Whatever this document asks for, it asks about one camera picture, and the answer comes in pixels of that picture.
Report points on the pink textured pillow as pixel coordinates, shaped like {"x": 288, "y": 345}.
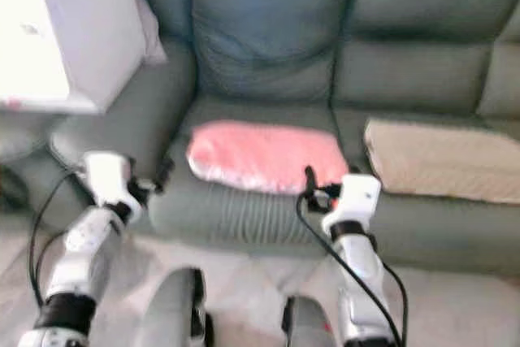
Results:
{"x": 264, "y": 156}

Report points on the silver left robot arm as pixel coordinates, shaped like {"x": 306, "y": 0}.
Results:
{"x": 85, "y": 253}

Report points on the green leather sofa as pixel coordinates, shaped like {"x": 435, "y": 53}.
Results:
{"x": 406, "y": 62}

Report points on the beige seat mat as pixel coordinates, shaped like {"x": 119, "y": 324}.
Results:
{"x": 447, "y": 160}

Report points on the silver left robot leg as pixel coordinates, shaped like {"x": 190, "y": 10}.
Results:
{"x": 171, "y": 310}

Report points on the pale lavender cushion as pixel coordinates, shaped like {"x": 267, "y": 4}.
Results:
{"x": 154, "y": 30}

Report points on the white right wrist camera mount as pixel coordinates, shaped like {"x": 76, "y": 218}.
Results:
{"x": 356, "y": 199}

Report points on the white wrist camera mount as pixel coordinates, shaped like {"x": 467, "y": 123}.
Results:
{"x": 110, "y": 178}
{"x": 356, "y": 199}

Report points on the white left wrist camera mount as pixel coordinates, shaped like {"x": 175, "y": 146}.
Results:
{"x": 110, "y": 178}

